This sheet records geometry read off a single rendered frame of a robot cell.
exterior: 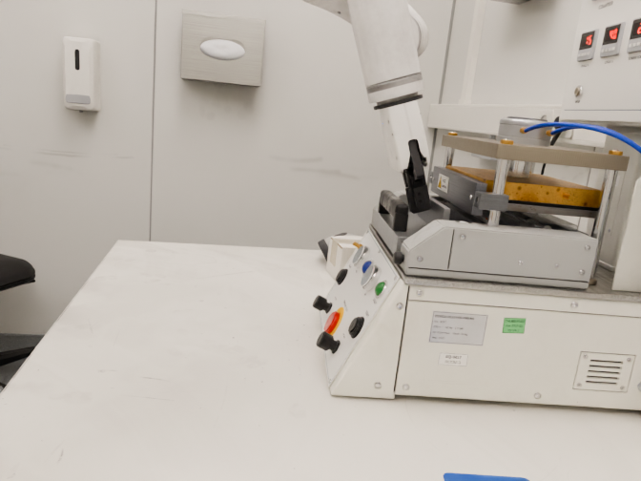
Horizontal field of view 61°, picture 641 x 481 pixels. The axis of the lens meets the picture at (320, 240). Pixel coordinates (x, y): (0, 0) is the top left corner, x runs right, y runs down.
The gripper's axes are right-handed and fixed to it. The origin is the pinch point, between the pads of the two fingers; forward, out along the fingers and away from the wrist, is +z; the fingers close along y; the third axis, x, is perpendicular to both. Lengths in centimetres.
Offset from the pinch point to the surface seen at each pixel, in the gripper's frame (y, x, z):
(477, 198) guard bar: 12.2, 5.6, -0.7
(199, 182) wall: -144, -61, 1
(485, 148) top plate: 9.3, 8.8, -6.5
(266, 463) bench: 31.7, -28.0, 17.5
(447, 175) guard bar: -2.3, 5.8, -2.0
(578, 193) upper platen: 10.2, 20.2, 2.8
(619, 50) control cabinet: -0.8, 34.6, -14.3
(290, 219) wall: -149, -29, 27
